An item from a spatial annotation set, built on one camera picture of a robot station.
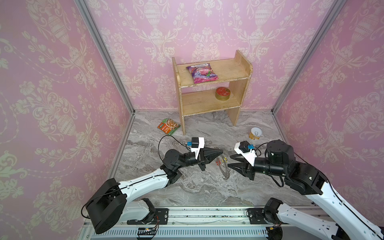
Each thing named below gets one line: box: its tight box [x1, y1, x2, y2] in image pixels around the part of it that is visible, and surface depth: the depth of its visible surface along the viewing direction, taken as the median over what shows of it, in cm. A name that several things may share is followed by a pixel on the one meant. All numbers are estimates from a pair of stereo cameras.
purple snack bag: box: [186, 63, 219, 84], surface depth 77 cm
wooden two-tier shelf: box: [172, 50, 253, 135], surface depth 90 cm
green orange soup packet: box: [157, 118, 181, 135], surface depth 111 cm
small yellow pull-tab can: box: [249, 127, 263, 140], surface depth 103 cm
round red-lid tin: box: [215, 87, 231, 101], surface depth 100 cm
